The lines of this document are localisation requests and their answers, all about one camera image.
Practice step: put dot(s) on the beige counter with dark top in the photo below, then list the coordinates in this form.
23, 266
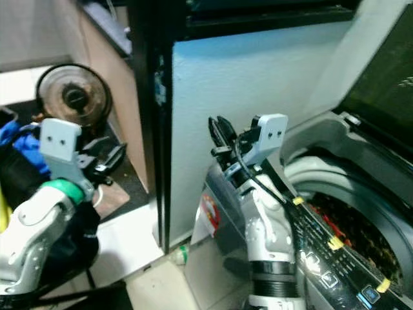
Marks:
103, 71

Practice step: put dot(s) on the black metal frame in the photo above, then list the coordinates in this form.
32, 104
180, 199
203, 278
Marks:
145, 64

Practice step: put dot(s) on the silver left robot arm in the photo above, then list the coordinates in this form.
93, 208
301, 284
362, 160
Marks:
39, 226

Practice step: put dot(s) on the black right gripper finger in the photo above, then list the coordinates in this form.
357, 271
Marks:
214, 132
227, 132

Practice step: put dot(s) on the small bottle with green cap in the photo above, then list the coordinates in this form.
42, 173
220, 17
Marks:
181, 255

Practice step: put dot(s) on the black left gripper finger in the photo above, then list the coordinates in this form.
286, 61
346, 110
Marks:
115, 155
110, 173

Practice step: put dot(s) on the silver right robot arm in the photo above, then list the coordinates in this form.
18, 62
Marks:
268, 232

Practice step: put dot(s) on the black cloth garment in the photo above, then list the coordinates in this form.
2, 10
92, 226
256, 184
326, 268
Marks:
19, 177

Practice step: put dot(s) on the white flat panel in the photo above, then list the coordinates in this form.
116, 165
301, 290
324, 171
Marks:
232, 84

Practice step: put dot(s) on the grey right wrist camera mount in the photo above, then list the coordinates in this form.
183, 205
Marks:
270, 134

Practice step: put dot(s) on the yellow printed shirt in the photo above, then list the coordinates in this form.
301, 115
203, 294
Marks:
4, 210

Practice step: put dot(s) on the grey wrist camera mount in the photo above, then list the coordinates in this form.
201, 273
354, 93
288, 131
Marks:
270, 134
59, 145

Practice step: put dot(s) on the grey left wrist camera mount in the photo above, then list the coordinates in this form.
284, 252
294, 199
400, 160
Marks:
59, 145

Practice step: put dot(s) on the round black electric fan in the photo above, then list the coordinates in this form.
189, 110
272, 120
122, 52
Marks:
74, 95

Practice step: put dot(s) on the brown cardboard piece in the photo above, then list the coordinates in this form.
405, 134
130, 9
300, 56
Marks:
113, 197

